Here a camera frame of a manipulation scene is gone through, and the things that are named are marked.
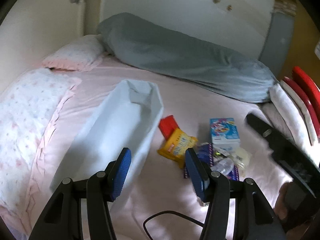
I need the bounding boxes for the blue Japanese biscuit bag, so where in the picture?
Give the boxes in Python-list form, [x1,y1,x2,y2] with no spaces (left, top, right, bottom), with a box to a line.
[193,142,239,181]

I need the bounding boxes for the yellow snack packet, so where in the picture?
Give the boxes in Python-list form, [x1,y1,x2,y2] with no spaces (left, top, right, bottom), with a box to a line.
[157,128,198,169]

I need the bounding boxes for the blue cartoon tissue box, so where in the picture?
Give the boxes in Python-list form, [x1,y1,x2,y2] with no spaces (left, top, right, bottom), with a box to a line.
[210,118,240,152]

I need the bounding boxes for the red packet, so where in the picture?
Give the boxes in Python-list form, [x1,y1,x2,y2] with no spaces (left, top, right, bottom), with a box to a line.
[158,115,179,140]

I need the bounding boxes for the pink bed sheet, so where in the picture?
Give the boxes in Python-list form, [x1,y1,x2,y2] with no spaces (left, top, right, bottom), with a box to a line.
[30,56,290,239]

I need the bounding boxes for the white folded blanket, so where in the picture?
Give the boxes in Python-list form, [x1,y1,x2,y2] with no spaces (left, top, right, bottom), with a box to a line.
[262,81,318,152]

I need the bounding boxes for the red and white folded chairs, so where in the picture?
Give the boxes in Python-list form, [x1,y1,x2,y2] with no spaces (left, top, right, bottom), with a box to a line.
[280,66,319,146]

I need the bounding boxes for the near floral pink pillow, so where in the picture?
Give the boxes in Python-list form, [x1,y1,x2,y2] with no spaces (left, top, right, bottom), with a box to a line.
[0,68,83,230]

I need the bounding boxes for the floral pink pillow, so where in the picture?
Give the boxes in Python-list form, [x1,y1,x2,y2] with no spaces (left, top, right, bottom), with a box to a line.
[42,35,105,72]
[0,68,83,230]

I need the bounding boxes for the far floral pink pillow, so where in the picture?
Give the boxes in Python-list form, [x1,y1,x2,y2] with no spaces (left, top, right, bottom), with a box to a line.
[42,35,105,72]

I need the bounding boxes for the grey-blue long bolster pillow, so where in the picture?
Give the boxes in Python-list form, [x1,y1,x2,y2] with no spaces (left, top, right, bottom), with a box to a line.
[98,12,277,103]

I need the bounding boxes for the cream bed headboard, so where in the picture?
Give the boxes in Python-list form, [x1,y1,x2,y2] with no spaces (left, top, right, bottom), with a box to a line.
[1,0,85,91]

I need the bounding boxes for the white wardrobe door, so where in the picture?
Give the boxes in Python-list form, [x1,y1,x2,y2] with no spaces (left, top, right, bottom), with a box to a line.
[100,0,274,58]

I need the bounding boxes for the black cable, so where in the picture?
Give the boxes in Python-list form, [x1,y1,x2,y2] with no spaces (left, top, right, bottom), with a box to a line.
[143,210,205,240]

